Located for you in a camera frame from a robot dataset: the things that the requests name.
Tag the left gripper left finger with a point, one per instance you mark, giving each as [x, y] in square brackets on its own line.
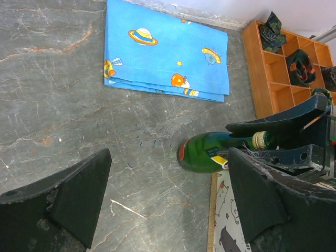
[59, 212]

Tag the blue patterned cloth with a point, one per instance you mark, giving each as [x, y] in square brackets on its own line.
[154, 52]

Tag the dark rolled item top-left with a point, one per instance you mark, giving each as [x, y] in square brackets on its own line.
[272, 39]

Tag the dark rolled item bottom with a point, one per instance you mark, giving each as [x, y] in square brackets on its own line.
[325, 92]

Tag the dark rolled item right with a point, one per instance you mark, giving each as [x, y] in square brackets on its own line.
[329, 77]

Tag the green glass bottle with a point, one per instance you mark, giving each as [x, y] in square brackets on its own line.
[207, 152]

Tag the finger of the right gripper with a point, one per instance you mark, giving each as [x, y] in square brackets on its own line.
[300, 125]
[288, 157]

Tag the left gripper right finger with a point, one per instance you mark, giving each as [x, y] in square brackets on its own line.
[279, 212]

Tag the orange wooden compartment tray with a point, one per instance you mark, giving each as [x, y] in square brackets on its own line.
[269, 78]

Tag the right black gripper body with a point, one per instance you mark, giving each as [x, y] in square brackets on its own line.
[328, 147]

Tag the dark rolled item centre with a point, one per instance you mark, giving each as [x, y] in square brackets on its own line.
[300, 68]

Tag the brown canvas tote bag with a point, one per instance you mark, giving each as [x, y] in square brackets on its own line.
[224, 227]

